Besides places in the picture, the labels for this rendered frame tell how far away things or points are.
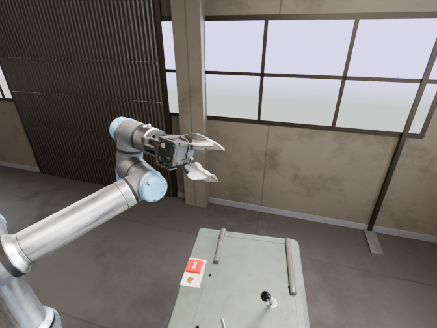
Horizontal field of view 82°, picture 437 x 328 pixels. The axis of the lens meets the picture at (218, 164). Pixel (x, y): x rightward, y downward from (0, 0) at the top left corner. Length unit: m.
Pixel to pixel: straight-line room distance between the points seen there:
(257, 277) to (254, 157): 2.12
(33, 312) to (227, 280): 0.63
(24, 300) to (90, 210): 0.37
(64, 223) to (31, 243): 0.07
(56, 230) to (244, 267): 0.73
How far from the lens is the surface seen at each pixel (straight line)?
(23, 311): 0.96
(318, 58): 2.73
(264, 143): 2.98
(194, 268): 1.11
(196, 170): 0.63
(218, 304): 1.03
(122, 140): 0.76
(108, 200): 0.66
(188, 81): 2.85
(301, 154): 3.00
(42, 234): 0.66
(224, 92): 2.87
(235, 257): 1.16
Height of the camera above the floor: 2.12
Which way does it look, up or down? 28 degrees down
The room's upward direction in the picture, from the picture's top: straight up
